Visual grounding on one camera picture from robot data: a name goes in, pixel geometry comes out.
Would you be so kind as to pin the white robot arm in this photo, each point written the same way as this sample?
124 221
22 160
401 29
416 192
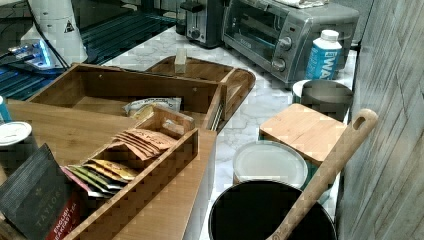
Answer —
54 40

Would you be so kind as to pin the wooden drawer cabinet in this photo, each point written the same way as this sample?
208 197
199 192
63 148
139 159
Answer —
176 213

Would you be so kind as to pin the oval wooden tray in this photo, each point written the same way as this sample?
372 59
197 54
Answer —
235 82

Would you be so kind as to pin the round white lid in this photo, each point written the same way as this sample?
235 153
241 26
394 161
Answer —
269 160

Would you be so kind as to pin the brown tea bag packets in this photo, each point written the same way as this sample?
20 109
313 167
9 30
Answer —
145 144

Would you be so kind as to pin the black pot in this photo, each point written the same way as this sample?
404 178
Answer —
252 210

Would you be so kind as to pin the silver toaster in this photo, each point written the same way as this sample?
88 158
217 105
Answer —
204 19

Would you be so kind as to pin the silver toaster oven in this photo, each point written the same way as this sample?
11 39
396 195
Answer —
279 38

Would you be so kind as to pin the wooden tea organizer box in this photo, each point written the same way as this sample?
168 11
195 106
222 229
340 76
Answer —
152 175

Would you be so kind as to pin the dark metal canister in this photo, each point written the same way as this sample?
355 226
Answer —
328 97

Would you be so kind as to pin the blue white water bottle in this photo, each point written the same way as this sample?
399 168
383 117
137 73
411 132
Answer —
324 56

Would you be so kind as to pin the colourful tea bag packets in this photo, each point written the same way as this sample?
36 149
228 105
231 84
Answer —
100 178

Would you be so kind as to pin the white cloth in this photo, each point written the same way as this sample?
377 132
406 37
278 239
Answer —
304 3

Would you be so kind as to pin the black Taylors tea box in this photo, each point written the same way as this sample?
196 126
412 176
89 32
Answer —
39 199

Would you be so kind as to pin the white lidded can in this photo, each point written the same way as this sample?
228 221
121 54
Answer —
17 144

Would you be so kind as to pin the wooden spoon handle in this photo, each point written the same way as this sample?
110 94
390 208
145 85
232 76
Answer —
350 140

